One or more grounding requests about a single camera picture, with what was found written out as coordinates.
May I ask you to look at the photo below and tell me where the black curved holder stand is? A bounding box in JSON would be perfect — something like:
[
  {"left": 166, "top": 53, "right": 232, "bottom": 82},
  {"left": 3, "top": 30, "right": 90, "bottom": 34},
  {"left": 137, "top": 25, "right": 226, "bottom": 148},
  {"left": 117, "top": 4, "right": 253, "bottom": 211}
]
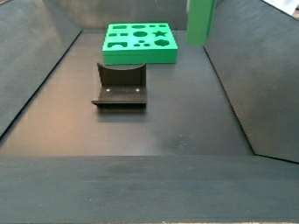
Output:
[{"left": 90, "top": 64, "right": 146, "bottom": 107}]

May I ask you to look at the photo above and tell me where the green shape sorting board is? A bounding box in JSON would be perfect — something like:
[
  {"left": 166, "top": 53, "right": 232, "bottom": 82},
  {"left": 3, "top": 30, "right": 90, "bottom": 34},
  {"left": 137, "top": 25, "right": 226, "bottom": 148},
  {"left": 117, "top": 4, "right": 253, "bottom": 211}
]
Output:
[{"left": 101, "top": 23, "right": 178, "bottom": 65}]

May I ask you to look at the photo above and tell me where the green arch block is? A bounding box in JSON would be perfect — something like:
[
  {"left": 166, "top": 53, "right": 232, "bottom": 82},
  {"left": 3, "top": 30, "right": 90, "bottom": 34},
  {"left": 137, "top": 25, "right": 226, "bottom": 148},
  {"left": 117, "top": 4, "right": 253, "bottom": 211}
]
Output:
[{"left": 186, "top": 0, "right": 216, "bottom": 46}]

